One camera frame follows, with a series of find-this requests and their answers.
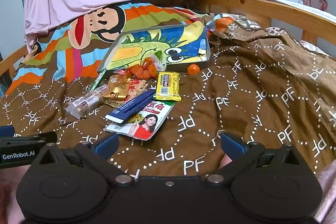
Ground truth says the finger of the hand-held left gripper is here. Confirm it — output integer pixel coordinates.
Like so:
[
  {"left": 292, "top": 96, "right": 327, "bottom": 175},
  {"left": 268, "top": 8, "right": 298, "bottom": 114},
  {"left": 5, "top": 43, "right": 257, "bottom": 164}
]
[
  {"left": 14, "top": 131, "right": 58, "bottom": 145},
  {"left": 0, "top": 125, "right": 16, "bottom": 138}
]

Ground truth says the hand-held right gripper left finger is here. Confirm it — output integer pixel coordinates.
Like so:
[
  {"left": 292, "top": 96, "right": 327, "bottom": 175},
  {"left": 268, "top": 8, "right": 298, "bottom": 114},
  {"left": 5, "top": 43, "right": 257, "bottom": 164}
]
[{"left": 30, "top": 133, "right": 135, "bottom": 186}]

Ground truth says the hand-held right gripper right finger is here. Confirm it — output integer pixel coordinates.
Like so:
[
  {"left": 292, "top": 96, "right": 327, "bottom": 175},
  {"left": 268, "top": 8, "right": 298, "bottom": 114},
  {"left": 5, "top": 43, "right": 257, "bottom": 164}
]
[{"left": 204, "top": 133, "right": 307, "bottom": 186}]

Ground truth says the dark blue snack packet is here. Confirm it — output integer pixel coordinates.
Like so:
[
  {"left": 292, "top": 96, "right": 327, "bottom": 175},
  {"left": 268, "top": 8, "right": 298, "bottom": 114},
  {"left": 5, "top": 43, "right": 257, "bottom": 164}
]
[{"left": 105, "top": 89, "right": 156, "bottom": 124}]

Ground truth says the white snack pouch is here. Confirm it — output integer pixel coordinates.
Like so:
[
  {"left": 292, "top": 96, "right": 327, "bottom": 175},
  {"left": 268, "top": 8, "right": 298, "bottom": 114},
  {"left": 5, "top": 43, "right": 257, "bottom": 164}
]
[{"left": 105, "top": 101, "right": 176, "bottom": 140}]

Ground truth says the clear nut bar packet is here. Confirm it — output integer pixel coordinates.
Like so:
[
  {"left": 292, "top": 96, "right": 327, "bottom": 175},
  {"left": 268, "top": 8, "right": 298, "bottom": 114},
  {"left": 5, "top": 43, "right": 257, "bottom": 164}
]
[{"left": 64, "top": 84, "right": 109, "bottom": 119}]

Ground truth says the gold snack packet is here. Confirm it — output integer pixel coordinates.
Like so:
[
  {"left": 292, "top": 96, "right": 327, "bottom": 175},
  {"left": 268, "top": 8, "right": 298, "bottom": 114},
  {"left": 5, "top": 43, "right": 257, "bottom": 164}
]
[{"left": 103, "top": 74, "right": 132, "bottom": 101}]

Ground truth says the green marker pen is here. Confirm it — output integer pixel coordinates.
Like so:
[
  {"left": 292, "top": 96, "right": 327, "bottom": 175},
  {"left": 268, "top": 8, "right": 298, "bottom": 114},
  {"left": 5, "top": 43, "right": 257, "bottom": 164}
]
[{"left": 85, "top": 68, "right": 108, "bottom": 93}]

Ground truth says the rice cracker packet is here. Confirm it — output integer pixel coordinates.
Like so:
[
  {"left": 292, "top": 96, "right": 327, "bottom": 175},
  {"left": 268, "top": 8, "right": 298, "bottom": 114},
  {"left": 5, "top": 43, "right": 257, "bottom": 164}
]
[{"left": 102, "top": 77, "right": 149, "bottom": 107}]

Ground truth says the yellow snack packet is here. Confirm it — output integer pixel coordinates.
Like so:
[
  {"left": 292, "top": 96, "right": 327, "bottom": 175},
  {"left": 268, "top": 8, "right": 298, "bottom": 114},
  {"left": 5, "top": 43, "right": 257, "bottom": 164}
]
[{"left": 153, "top": 71, "right": 182, "bottom": 103}]

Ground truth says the mandarin orange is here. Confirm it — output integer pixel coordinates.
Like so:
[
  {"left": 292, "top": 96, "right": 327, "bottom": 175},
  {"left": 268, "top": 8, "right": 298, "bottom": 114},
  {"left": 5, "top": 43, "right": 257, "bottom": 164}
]
[{"left": 187, "top": 64, "right": 201, "bottom": 76}]

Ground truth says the clear bag of orange snacks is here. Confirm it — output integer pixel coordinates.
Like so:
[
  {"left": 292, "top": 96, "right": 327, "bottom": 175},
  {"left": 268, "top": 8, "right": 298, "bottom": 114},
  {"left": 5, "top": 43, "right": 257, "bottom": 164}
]
[{"left": 128, "top": 52, "right": 168, "bottom": 81}]

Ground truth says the grey metal tray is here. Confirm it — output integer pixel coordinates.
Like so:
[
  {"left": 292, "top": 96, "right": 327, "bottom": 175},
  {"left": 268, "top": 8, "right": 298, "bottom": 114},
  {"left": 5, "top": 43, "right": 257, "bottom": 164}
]
[{"left": 101, "top": 24, "right": 211, "bottom": 73}]

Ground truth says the brown monkey print blanket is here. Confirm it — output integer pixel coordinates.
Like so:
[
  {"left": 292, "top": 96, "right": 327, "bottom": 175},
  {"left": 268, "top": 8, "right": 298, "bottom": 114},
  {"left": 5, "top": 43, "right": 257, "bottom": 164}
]
[{"left": 0, "top": 2, "right": 336, "bottom": 180}]

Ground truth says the dinosaur drawing paper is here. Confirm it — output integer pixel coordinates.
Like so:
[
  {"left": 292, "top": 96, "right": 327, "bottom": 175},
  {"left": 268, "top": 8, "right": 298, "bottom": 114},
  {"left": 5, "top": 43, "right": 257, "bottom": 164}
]
[{"left": 105, "top": 26, "right": 208, "bottom": 71}]

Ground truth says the person's pink clothing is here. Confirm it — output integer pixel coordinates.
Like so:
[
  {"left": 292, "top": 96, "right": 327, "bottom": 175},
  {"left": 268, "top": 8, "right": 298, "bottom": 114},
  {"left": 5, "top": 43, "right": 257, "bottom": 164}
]
[{"left": 0, "top": 153, "right": 336, "bottom": 224}]

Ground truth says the wooden bed frame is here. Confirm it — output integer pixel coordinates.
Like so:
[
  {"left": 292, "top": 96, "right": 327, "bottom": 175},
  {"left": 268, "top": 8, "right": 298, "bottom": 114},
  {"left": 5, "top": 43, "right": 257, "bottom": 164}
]
[{"left": 0, "top": 0, "right": 336, "bottom": 77}]

